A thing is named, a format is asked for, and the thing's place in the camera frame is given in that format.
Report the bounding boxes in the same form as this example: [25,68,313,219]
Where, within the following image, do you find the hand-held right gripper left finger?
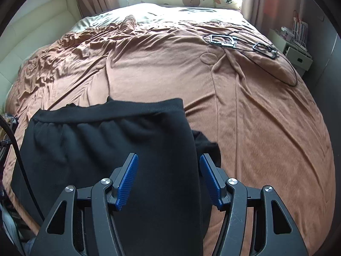
[29,153,139,256]

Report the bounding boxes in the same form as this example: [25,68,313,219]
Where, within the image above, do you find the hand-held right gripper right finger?
[199,153,309,256]

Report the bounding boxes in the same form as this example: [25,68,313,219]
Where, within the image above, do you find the black pants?
[11,97,221,256]

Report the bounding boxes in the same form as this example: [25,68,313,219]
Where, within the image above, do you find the brown blanket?
[4,13,336,256]

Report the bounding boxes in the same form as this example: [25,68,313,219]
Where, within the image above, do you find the cream two-drawer nightstand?
[268,27,313,78]

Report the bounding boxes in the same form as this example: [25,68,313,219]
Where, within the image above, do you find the cream padded headboard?
[0,0,82,92]

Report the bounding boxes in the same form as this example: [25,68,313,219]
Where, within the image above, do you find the striped bag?
[292,10,309,36]

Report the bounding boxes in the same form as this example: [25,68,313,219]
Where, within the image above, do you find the thin black looped cable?
[234,31,298,87]

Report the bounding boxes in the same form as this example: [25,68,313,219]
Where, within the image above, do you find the black frame with cable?
[253,42,279,59]
[203,34,239,49]

